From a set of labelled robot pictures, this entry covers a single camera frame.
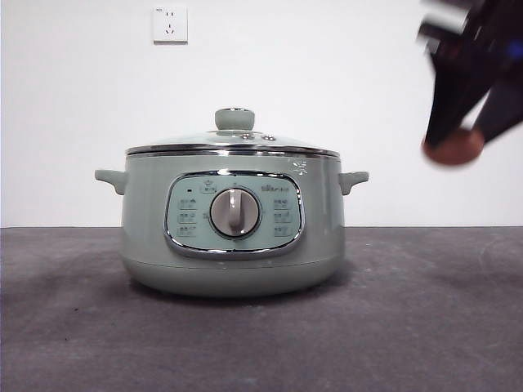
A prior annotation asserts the pale green electric pot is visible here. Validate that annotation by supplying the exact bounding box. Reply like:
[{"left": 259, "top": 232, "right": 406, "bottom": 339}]
[{"left": 94, "top": 151, "right": 370, "bottom": 298}]

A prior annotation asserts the glass lid with green knob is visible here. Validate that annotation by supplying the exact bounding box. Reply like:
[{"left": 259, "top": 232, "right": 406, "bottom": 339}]
[{"left": 125, "top": 107, "right": 341, "bottom": 158}]

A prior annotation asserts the white wall socket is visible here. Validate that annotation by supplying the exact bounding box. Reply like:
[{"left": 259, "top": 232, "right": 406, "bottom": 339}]
[{"left": 153, "top": 5, "right": 190, "bottom": 45}]

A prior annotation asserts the brown egg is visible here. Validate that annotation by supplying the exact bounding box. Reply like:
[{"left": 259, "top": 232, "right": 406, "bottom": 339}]
[{"left": 421, "top": 127, "right": 485, "bottom": 167}]

